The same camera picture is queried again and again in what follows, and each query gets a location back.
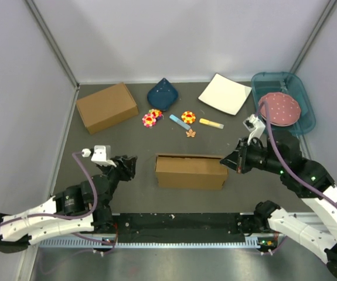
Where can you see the brown cardboard box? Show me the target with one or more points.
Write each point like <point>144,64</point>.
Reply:
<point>195,172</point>
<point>106,108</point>

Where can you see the closed brown cardboard box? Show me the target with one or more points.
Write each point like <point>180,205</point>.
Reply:
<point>106,108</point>

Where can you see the yellow chalk stick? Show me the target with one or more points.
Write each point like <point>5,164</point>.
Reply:
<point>211,123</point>

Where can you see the rainbow flower plush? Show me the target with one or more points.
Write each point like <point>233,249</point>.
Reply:
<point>157,114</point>

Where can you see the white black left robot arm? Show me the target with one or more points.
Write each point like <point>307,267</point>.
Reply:
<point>84,207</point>

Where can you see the small brown leaf toy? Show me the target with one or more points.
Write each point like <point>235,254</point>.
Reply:
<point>190,133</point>

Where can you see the orange flower plush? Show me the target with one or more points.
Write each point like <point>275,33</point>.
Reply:
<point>188,117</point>

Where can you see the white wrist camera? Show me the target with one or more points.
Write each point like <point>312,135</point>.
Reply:
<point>100,155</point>
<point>255,126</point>

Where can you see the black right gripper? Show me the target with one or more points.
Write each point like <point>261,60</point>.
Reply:
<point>236,160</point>

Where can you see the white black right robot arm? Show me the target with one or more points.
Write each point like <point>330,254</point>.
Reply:
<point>307,179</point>

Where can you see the white square plate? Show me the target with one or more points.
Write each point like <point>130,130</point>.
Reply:
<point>225,95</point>

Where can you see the dark blue ceramic bowl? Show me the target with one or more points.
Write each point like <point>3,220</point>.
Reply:
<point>163,95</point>

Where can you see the teal plastic bin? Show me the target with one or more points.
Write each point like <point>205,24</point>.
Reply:
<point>287,83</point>

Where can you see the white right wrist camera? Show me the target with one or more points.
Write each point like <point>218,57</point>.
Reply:
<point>255,126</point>

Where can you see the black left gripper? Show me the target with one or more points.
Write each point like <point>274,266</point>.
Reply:
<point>129,165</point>

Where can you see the pink dotted plate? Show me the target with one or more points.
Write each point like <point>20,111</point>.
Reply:
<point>283,109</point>

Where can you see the blue chalk stick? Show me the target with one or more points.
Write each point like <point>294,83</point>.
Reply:
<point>180,122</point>

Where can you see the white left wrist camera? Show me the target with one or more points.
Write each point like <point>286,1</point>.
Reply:
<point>100,155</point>

